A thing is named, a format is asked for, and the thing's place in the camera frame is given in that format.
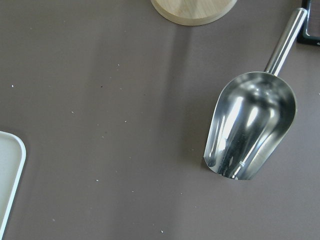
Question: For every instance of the wooden mug tree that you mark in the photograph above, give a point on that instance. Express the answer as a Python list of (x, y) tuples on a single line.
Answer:
[(193, 12)]

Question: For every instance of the cream plastic tray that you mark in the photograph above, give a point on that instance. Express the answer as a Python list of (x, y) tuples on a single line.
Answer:
[(12, 160)]

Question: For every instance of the metal scoop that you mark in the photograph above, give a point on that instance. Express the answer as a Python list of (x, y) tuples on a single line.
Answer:
[(253, 113)]

